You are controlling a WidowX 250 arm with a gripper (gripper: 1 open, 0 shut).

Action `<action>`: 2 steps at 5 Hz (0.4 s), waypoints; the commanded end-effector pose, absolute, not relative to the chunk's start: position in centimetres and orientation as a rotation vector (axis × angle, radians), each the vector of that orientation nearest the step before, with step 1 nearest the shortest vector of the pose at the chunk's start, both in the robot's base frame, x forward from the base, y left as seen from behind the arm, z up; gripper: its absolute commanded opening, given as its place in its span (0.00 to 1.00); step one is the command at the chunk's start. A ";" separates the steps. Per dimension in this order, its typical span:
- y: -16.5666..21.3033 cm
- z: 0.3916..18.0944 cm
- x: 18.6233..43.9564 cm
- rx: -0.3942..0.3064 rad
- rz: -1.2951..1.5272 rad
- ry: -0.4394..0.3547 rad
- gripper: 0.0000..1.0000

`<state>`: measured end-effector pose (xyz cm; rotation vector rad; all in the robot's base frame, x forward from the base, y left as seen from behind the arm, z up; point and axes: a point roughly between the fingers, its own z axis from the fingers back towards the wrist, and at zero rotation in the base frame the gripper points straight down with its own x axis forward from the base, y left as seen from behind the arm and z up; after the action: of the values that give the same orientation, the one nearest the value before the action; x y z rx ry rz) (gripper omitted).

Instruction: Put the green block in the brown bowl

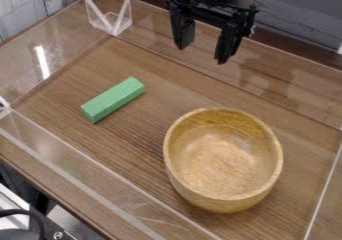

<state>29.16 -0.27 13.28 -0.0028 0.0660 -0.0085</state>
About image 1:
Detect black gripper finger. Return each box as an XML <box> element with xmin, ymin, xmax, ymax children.
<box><xmin>169</xmin><ymin>2</ymin><xmax>195</xmax><ymax>50</ymax></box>
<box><xmin>214</xmin><ymin>23</ymin><xmax>242</xmax><ymax>64</ymax></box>

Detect green rectangular block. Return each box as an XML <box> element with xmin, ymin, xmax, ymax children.
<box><xmin>80</xmin><ymin>77</ymin><xmax>145</xmax><ymax>123</ymax></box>

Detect brown wooden bowl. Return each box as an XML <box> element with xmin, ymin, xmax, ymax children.
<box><xmin>163</xmin><ymin>107</ymin><xmax>284</xmax><ymax>214</ymax></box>

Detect clear acrylic tray walls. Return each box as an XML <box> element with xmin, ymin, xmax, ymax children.
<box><xmin>0</xmin><ymin>0</ymin><xmax>342</xmax><ymax>240</ymax></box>

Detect clear acrylic corner bracket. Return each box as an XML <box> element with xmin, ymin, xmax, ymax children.
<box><xmin>84</xmin><ymin>0</ymin><xmax>132</xmax><ymax>36</ymax></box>

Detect black metal table frame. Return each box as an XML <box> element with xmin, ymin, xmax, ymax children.
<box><xmin>0</xmin><ymin>162</ymin><xmax>105</xmax><ymax>240</ymax></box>

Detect black cable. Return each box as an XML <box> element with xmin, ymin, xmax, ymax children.
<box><xmin>0</xmin><ymin>208</ymin><xmax>48</xmax><ymax>240</ymax></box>

